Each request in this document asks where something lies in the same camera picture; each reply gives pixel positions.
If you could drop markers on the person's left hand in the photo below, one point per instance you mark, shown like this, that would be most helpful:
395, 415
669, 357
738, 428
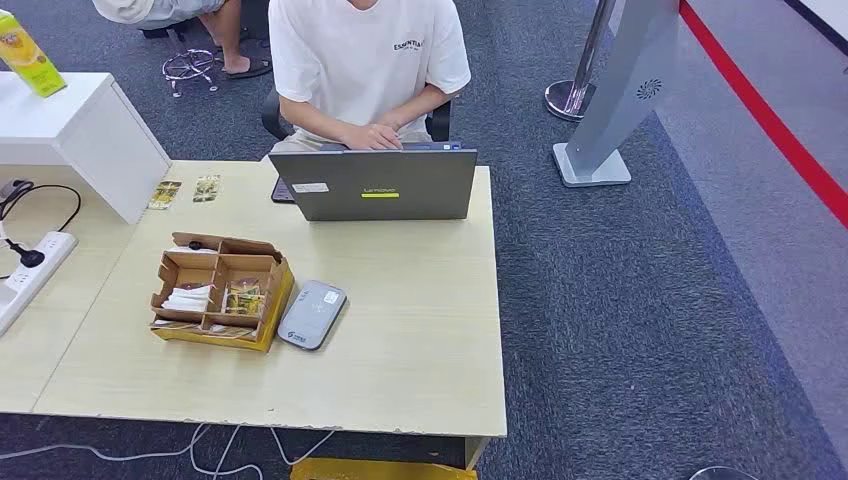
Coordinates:
391, 119

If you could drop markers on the white card stack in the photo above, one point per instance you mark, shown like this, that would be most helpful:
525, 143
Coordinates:
189, 299

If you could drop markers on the cardboard divided organizer box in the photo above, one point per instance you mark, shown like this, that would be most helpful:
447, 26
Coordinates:
199, 268

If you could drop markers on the grey card reader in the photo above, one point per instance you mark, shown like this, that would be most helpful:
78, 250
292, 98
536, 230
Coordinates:
311, 314

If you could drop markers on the black plug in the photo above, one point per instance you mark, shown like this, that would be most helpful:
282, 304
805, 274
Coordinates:
28, 257

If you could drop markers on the yellow patterned card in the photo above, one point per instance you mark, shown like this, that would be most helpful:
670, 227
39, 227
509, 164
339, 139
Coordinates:
206, 189
164, 195

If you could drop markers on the black sandal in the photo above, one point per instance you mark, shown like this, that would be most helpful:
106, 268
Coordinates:
250, 68

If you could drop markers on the person's right hand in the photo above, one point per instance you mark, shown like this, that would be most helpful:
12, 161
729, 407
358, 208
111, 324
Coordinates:
371, 137

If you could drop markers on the person's right forearm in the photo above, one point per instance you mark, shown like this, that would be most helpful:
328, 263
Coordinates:
308, 119

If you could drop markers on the white shelf riser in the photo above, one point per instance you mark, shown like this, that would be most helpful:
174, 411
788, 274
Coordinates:
79, 126

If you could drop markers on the yellow green drink carton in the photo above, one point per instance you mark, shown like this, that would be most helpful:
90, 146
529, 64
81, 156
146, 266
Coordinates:
26, 56

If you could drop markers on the grey kiosk stand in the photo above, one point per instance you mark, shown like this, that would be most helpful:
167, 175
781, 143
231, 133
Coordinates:
623, 86

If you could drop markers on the yellow green key cards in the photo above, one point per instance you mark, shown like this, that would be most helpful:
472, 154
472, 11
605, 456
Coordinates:
245, 298

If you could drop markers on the black phone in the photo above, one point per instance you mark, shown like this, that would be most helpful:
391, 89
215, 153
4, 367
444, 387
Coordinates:
280, 192

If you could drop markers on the chrome stanchion post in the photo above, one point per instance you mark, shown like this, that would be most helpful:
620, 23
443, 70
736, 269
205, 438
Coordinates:
583, 60

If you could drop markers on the person's left forearm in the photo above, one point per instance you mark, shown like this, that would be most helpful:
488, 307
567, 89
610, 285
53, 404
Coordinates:
427, 99

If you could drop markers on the small grey device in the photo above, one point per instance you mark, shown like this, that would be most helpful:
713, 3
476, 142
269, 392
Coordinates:
13, 187

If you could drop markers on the white power strip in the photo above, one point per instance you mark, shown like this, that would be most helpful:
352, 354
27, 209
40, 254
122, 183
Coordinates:
33, 272

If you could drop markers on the chrome stool base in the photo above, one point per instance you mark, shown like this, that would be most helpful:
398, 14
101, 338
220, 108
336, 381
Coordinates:
189, 65

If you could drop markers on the grey laptop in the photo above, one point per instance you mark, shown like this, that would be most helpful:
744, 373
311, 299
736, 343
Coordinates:
374, 185

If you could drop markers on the person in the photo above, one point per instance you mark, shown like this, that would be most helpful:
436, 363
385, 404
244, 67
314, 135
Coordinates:
218, 33
364, 60

